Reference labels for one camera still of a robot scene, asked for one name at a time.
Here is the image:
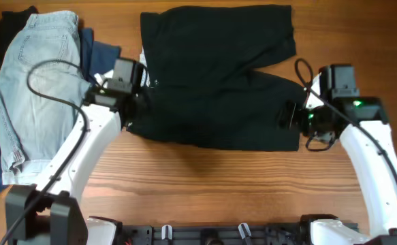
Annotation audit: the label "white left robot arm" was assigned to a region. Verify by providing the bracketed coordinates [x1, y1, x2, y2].
[0, 58, 148, 244]

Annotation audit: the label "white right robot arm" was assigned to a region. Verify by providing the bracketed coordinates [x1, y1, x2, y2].
[281, 64, 397, 244]

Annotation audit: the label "light grey denim shorts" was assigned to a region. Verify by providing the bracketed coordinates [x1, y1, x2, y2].
[0, 11, 90, 185]

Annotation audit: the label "black shorts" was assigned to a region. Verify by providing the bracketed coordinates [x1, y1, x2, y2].
[127, 5, 306, 151]

